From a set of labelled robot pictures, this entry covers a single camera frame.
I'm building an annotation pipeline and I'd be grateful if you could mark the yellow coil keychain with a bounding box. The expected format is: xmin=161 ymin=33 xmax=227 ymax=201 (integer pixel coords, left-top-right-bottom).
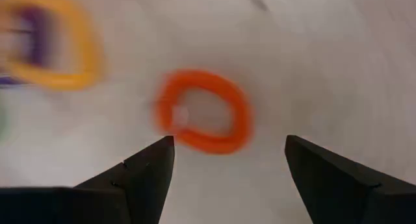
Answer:
xmin=0 ymin=0 xmax=105 ymax=92

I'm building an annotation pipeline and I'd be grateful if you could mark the purple coil keychain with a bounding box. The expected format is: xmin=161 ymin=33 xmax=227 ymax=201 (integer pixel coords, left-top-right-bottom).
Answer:
xmin=0 ymin=5 xmax=58 ymax=87

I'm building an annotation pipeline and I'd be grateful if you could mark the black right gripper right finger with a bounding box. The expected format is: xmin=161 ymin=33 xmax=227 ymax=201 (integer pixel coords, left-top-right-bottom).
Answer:
xmin=285 ymin=134 xmax=416 ymax=224

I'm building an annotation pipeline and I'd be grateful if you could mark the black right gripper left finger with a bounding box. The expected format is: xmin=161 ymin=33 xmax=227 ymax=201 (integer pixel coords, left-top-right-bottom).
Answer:
xmin=64 ymin=135 xmax=176 ymax=224

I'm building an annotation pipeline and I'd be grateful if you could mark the orange coil keychain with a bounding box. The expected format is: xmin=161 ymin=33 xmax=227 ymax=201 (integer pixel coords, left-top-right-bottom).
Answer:
xmin=151 ymin=67 xmax=255 ymax=156

